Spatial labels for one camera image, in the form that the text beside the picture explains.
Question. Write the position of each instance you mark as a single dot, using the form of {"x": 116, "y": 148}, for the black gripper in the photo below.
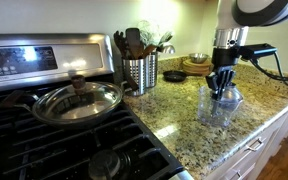
{"x": 225, "y": 60}

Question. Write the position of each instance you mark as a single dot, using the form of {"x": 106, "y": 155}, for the grey chopper cup lid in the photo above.
{"x": 234, "y": 95}

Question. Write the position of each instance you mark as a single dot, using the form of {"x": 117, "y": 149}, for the clear plastic chopper cup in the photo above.
{"x": 217, "y": 116}

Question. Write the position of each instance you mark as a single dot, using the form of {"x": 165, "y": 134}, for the wooden bowl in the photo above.
{"x": 197, "y": 64}

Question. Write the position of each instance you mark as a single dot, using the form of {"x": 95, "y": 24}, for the small steel bowl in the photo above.
{"x": 198, "y": 57}

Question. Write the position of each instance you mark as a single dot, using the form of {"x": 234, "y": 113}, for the small black cast iron skillet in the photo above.
{"x": 174, "y": 76}

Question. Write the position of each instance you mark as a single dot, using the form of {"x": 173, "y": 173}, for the steel ladle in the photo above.
{"x": 168, "y": 49}

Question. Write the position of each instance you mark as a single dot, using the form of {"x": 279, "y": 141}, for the narrow perforated steel utensil holder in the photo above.
{"x": 151, "y": 70}

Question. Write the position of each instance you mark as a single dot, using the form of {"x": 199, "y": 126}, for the pale green spatula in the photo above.
{"x": 165, "y": 37}

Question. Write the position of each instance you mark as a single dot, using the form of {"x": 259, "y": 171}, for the wooden spoon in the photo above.
{"x": 148, "y": 50}

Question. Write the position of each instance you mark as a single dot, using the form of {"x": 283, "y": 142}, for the wooden base cabinet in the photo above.
{"x": 267, "y": 146}

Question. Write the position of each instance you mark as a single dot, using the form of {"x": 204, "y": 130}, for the wide perforated steel utensil holder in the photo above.
{"x": 134, "y": 75}

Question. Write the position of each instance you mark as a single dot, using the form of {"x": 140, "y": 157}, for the dark wide spatula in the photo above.
{"x": 133, "y": 40}

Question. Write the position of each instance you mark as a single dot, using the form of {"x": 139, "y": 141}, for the black slotted spatula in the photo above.
{"x": 119, "y": 41}

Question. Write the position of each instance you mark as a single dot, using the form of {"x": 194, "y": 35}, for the glass lid wooden knob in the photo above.
{"x": 84, "y": 103}

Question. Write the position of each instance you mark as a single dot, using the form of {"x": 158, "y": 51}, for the black round burner cap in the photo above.
{"x": 104, "y": 165}

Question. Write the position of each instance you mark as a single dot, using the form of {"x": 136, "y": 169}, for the stainless steel gas stove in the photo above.
{"x": 50, "y": 150}

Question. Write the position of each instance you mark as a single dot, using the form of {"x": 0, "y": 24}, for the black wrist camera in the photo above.
{"x": 259, "y": 51}

